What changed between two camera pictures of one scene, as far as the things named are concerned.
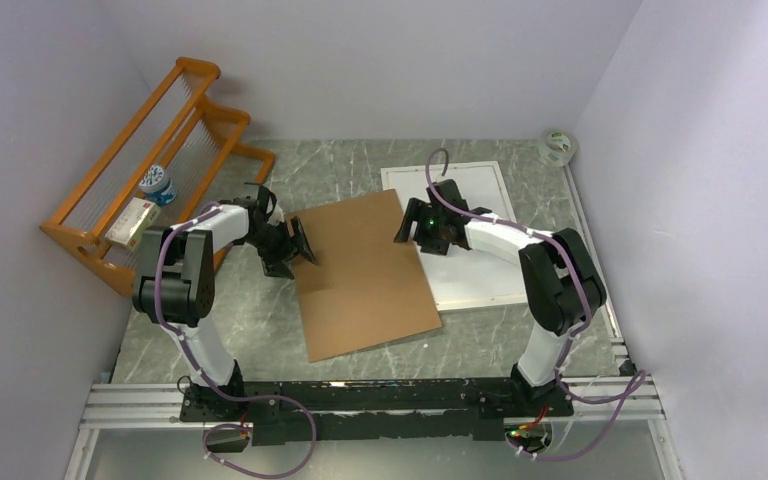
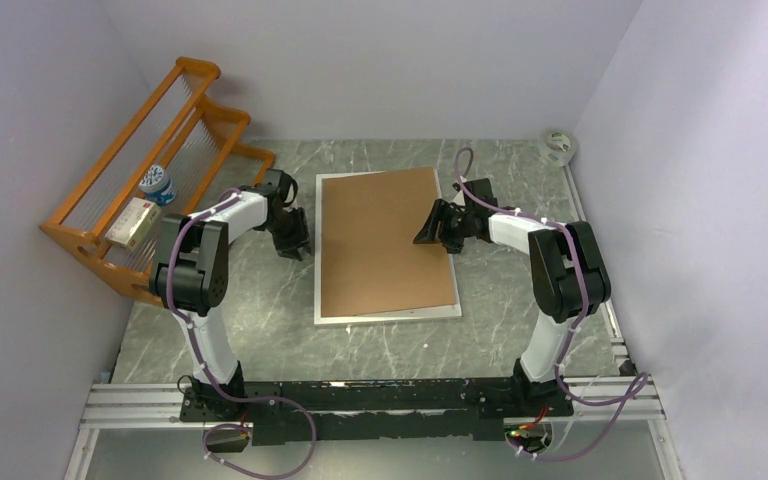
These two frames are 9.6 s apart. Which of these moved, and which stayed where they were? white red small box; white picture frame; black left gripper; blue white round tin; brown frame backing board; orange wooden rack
Moved: white picture frame; black left gripper; brown frame backing board
Stayed: white red small box; orange wooden rack; blue white round tin
